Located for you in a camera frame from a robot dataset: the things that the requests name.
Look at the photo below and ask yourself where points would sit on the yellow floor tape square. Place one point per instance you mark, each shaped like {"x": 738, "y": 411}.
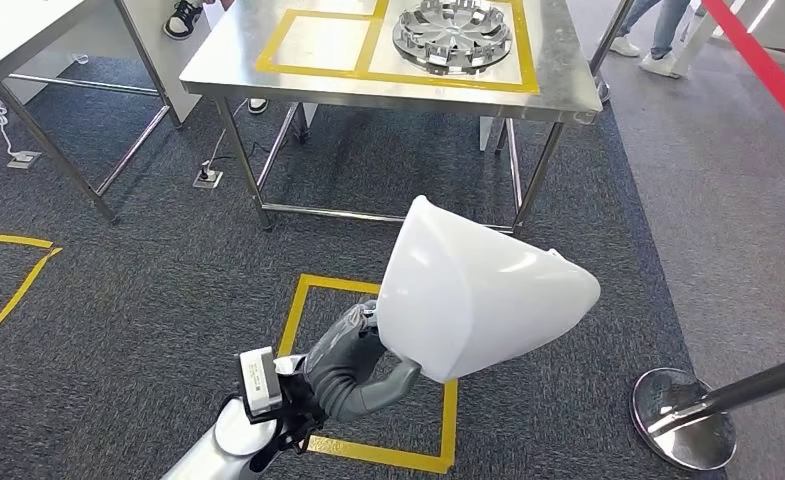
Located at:
{"x": 18, "y": 299}
{"x": 292, "y": 318}

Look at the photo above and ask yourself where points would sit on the red barrier belt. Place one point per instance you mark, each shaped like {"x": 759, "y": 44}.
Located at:
{"x": 763, "y": 69}

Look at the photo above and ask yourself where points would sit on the stainless steel workbench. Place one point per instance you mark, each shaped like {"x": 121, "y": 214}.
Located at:
{"x": 564, "y": 66}

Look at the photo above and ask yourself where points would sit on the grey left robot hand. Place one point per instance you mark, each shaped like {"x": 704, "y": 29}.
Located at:
{"x": 346, "y": 371}

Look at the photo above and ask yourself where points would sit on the large yellow tape frame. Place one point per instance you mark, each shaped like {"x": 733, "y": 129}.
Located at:
{"x": 526, "y": 53}

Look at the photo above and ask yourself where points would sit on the small yellow tape frame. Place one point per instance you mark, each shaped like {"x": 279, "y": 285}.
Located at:
{"x": 299, "y": 67}

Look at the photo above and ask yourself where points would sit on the small steel table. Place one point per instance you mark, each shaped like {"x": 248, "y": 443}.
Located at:
{"x": 8, "y": 33}

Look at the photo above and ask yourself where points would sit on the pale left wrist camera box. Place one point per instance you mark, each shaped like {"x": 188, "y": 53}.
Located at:
{"x": 259, "y": 381}

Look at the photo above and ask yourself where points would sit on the chrome stanchion post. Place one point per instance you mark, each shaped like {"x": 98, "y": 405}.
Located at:
{"x": 683, "y": 424}
{"x": 608, "y": 40}

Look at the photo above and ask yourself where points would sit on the floor power socket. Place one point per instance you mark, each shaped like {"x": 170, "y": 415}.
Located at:
{"x": 208, "y": 179}
{"x": 24, "y": 160}

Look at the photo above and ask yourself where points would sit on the silver wheel cover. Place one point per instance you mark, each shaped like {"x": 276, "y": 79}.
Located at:
{"x": 452, "y": 33}

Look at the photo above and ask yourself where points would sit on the white plastic shell part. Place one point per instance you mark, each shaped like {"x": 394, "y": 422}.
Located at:
{"x": 485, "y": 298}

